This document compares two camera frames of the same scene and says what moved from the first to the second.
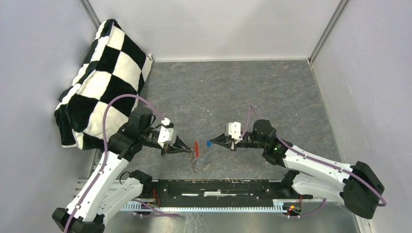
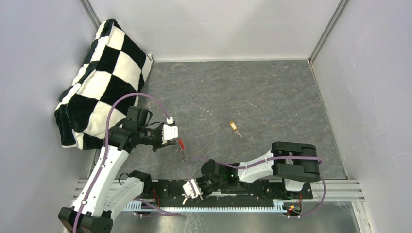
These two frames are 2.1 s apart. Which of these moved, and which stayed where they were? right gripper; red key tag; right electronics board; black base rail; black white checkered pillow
Moved: right gripper; red key tag
Stayed: right electronics board; black base rail; black white checkered pillow
